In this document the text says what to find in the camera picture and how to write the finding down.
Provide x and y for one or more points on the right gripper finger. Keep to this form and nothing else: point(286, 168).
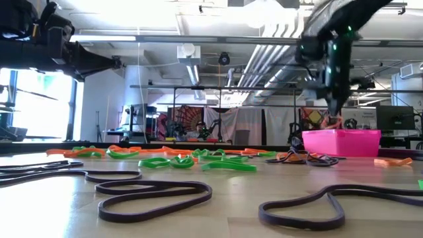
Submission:
point(336, 104)

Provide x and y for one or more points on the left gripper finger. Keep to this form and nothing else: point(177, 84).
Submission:
point(82, 61)
point(86, 76)

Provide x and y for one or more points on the pink plastic basket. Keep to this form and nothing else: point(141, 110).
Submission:
point(340, 143)

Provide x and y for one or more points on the dark rubber band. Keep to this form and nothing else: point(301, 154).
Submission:
point(209, 192)
point(262, 211)
point(330, 162)
point(274, 161)
point(115, 172)
point(66, 162)

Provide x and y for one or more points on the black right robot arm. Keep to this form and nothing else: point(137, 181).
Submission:
point(350, 13)

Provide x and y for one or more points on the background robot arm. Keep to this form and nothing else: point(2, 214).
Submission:
point(292, 134)
point(216, 124)

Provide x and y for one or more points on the colourful geometric tapestry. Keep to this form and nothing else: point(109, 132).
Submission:
point(310, 117)

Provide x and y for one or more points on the fluorescent ceiling light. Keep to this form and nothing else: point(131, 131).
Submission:
point(99, 37)

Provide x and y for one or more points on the black ceiling spotlight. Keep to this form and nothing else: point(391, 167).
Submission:
point(367, 85)

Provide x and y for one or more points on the black tripod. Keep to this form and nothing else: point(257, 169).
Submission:
point(98, 129)

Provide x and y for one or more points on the black computer monitor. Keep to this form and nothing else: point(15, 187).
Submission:
point(395, 117)

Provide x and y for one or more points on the monitor on black stand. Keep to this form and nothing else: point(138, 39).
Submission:
point(132, 119)

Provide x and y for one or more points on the white hanging sheet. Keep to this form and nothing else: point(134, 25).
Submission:
point(244, 119)
point(277, 127)

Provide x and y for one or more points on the dark side desk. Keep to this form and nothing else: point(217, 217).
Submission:
point(10, 132)

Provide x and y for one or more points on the grey ceiling beam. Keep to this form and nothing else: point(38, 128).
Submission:
point(251, 40)

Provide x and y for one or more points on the grey chair back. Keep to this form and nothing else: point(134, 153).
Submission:
point(243, 137)

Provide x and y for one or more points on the white ceiling box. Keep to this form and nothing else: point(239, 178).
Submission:
point(188, 53)

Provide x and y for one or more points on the red web pattern tapestry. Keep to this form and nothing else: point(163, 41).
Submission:
point(190, 115)

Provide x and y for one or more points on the person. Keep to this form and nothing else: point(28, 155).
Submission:
point(200, 127)

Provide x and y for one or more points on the round ceiling camera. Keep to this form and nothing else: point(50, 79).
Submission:
point(118, 63)

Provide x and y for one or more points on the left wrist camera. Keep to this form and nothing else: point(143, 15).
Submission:
point(62, 23)

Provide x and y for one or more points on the silver spiral air duct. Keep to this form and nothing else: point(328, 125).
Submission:
point(274, 84)

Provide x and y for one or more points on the white wall air unit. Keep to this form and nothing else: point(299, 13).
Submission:
point(411, 71)

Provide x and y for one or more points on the black metal rig frame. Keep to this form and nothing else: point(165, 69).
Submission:
point(251, 88)

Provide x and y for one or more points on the black aluminium table frame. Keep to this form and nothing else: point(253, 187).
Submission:
point(33, 147)

